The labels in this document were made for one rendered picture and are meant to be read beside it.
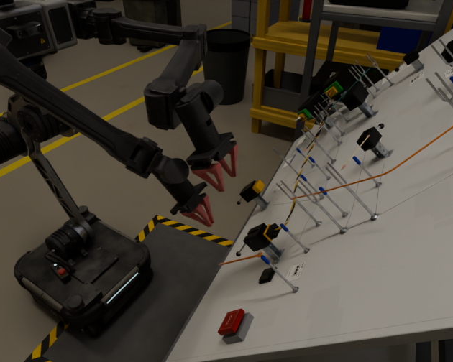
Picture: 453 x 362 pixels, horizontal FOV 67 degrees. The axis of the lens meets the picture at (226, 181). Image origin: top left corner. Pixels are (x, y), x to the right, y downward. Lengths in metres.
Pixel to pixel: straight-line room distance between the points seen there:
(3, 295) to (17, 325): 0.25
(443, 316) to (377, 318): 0.09
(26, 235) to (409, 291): 2.52
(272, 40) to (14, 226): 2.42
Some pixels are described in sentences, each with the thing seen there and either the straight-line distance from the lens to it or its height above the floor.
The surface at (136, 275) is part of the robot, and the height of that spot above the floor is 0.20.
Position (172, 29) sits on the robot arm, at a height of 1.48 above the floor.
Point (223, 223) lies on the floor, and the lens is 2.48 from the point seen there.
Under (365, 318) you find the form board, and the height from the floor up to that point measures 1.32.
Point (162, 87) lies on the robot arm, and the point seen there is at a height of 1.49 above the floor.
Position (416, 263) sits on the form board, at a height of 1.37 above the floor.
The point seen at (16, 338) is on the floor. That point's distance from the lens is 2.26.
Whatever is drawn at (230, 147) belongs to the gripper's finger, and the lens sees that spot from 0.72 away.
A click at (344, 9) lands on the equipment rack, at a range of 1.59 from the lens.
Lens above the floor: 1.76
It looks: 38 degrees down
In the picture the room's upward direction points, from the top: straight up
